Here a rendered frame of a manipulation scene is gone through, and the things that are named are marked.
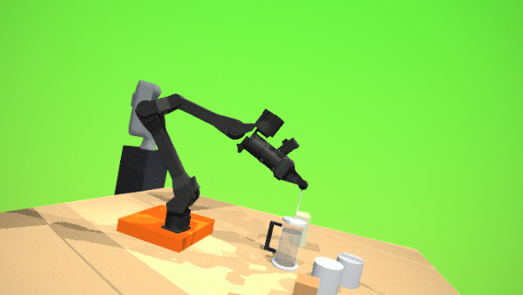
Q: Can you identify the glass french press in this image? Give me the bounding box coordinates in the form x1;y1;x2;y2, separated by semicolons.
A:
263;180;308;271

